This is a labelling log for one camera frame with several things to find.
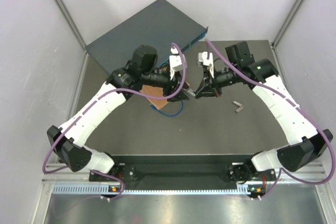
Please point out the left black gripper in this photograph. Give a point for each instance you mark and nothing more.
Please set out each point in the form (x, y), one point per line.
(176, 83)

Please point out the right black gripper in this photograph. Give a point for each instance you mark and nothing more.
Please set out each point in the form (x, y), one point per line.
(208, 87)

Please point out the silver sfp module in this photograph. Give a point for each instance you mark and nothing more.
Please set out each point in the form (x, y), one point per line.
(237, 103)
(239, 109)

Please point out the dark blue network switch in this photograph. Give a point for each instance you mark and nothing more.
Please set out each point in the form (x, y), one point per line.
(157, 25)

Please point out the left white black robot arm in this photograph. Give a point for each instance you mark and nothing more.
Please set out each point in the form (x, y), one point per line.
(140, 77)

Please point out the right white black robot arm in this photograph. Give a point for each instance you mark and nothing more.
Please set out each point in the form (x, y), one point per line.
(305, 141)

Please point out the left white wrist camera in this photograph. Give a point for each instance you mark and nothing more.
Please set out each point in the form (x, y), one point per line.
(175, 62)

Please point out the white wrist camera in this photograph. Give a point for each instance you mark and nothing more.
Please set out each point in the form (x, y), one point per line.
(175, 62)
(205, 60)

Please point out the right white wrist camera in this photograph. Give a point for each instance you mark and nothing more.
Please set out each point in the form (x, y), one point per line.
(205, 60)

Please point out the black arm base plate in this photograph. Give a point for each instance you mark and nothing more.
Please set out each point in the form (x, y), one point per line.
(171, 171)

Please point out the slotted cable duct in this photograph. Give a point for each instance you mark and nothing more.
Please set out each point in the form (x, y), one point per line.
(106, 189)

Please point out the right aluminium frame post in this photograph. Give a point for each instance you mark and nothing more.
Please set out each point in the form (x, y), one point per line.
(288, 20)

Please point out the aluminium frame post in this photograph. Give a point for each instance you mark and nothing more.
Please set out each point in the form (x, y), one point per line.
(69, 20)
(288, 20)

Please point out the left aluminium frame post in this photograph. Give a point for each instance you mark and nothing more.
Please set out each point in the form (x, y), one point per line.
(69, 20)

